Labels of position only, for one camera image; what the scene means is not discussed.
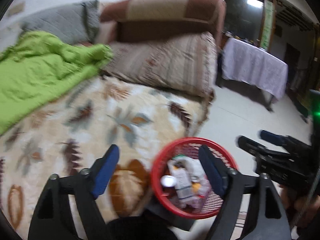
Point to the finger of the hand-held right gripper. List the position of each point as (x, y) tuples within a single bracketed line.
[(250, 146), (272, 136)]

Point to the brown padded headboard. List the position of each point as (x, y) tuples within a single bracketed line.
[(162, 12)]

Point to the grey quilted pillow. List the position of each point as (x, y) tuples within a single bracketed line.
[(57, 22)]

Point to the white tablecloth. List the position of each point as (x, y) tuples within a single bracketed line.
[(252, 62)]

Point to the clear plastic wrapper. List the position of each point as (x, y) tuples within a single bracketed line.
[(205, 190)]

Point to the green hanging scroll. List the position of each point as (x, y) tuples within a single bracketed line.
[(267, 25)]

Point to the green quilt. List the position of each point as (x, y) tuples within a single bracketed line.
[(37, 75)]

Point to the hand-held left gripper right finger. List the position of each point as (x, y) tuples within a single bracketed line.
[(212, 170)]

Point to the person's right hand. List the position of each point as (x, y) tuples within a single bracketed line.
[(300, 205)]

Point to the brown patterned pillow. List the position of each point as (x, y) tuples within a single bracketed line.
[(170, 65)]

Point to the dark glass door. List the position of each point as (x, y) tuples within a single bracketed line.
[(237, 12)]

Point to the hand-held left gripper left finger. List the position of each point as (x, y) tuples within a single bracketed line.
[(105, 172)]

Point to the leaf print fleece blanket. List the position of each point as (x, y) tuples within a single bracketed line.
[(100, 120)]

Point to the white round lid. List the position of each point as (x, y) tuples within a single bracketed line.
[(168, 180)]

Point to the torn white medicine box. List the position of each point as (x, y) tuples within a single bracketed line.
[(182, 180)]

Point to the red plastic mesh basket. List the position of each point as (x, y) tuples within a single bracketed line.
[(187, 140)]

